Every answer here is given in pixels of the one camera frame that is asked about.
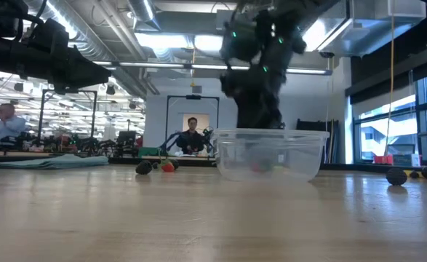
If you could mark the teal folded cloth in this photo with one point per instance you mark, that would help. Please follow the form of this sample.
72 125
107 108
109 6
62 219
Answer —
53 162

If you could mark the round silver ventilation duct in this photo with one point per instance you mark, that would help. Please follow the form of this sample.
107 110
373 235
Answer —
100 43

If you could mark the dome security camera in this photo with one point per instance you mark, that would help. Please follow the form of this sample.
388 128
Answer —
327 54

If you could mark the black gantry frame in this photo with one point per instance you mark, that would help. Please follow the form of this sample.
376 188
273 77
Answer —
40 116
167 120

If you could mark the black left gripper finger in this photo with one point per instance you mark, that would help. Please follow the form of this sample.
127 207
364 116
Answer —
96 72
76 58

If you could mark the green box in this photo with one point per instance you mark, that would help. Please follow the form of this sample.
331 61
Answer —
148 152

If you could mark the small blackberry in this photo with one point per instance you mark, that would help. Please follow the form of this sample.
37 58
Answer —
155 165
414 174

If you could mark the grey wall box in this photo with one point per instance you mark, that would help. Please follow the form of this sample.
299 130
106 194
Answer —
196 89

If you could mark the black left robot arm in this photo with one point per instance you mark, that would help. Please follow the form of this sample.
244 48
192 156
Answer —
2 54

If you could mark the person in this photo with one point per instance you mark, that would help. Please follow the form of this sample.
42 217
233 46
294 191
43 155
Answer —
11 125
191 140

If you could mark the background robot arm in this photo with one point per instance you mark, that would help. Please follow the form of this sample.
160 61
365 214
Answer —
208 136
167 140

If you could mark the red bin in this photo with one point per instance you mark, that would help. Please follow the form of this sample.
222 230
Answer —
383 159

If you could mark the black office chair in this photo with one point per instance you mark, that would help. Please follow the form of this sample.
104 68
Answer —
126 140

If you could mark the clear plastic tupperware container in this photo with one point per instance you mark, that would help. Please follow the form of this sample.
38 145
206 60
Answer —
307 145

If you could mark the large glass window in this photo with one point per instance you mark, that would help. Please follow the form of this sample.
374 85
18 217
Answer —
391 127

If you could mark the black cabinet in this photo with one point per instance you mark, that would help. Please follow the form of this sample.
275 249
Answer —
318 123

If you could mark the rectangular metal air duct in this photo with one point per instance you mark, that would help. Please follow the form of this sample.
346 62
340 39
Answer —
362 29

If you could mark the red strawberry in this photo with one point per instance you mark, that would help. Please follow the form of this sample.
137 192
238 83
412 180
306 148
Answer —
167 167
260 166

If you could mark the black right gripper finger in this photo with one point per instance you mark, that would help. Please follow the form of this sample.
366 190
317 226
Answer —
276 122
253 116

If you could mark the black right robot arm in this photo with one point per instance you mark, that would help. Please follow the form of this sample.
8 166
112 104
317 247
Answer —
267 22

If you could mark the ceiling light strip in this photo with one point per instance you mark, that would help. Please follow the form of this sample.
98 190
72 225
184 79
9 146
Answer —
155 64

